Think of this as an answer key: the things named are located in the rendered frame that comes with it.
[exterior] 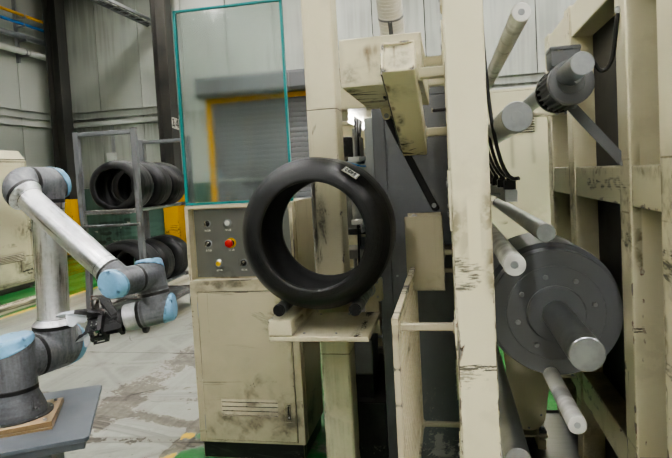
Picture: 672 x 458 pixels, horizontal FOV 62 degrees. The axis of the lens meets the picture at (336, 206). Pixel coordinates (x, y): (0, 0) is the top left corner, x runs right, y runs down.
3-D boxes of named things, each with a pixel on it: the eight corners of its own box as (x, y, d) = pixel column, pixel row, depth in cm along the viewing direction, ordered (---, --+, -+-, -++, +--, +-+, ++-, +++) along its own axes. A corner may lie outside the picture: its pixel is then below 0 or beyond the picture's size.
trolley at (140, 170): (151, 303, 662) (139, 139, 652) (203, 302, 653) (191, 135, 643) (86, 336, 530) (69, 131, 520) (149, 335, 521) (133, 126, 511)
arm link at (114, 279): (-9, 159, 189) (125, 279, 168) (25, 160, 200) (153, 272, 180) (-20, 188, 192) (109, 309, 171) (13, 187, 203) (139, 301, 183)
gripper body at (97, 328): (82, 333, 180) (119, 324, 181) (85, 311, 186) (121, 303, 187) (91, 345, 186) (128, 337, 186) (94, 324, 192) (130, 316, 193)
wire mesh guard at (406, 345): (419, 427, 237) (411, 262, 233) (424, 427, 237) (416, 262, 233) (404, 578, 149) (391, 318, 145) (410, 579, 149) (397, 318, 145)
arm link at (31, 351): (-23, 393, 189) (-28, 341, 188) (23, 376, 204) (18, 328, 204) (8, 395, 183) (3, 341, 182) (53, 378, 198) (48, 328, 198)
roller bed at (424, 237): (410, 281, 244) (407, 213, 242) (445, 280, 241) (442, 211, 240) (407, 291, 225) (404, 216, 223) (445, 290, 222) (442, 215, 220)
